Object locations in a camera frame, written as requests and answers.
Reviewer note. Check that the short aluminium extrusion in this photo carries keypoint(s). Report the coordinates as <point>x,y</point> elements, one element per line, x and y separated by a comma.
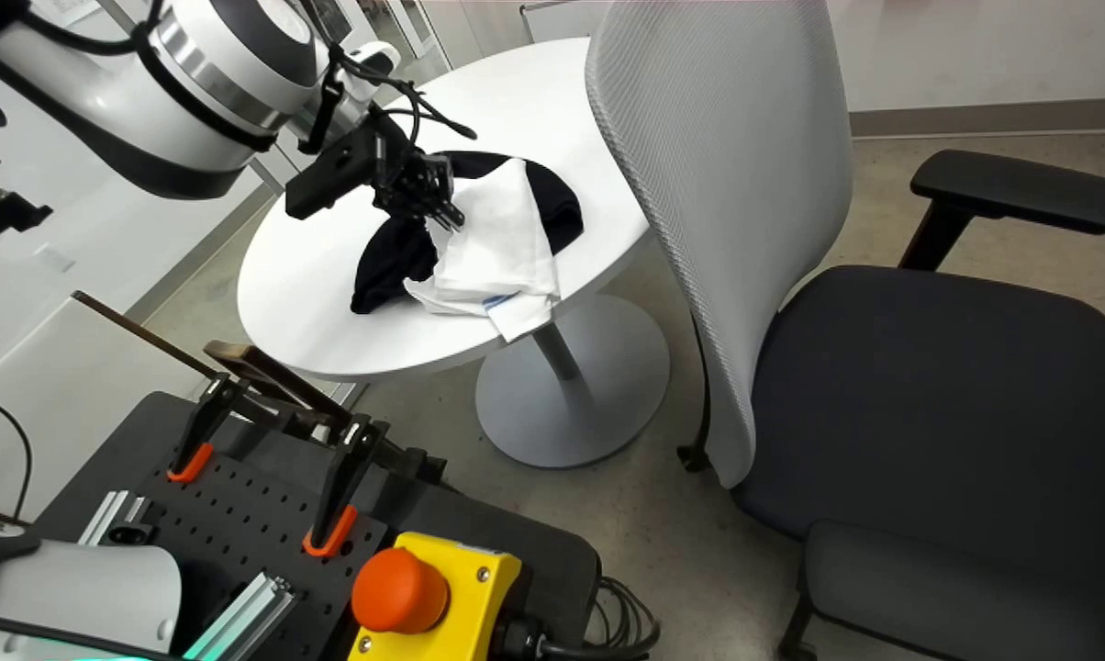
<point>113,514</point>

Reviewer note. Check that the grey mesh office chair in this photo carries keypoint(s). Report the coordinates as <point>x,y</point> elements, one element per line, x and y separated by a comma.
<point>723,147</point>

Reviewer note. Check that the long aluminium extrusion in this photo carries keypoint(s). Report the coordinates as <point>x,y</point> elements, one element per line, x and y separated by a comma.
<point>244,620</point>

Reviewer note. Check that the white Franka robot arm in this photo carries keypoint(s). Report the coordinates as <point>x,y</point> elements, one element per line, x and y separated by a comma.
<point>207,74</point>

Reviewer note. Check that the yellow emergency stop box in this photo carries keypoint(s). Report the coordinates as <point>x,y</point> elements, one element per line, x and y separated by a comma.
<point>452,611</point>

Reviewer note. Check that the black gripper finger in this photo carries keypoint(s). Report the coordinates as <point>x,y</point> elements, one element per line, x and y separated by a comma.
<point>411,212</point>
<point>450,213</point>

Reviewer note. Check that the round white pedestal table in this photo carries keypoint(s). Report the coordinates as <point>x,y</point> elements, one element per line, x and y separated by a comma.
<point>333,282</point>

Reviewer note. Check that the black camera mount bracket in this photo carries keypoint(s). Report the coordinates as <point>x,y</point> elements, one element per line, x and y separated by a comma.
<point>2,213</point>

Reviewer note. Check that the white cloth with blue print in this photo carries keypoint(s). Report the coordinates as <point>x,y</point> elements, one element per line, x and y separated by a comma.
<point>489,259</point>

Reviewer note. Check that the black chair armrest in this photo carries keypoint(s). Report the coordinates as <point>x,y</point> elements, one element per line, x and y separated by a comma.
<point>1022,189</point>

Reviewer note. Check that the black cloth with white stripes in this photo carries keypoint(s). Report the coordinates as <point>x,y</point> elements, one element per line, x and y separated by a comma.
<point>389,261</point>

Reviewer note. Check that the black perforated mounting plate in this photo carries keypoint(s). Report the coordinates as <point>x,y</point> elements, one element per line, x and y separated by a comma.
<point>259,514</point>

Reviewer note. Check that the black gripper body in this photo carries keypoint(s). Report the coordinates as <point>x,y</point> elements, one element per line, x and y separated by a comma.
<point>403,161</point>

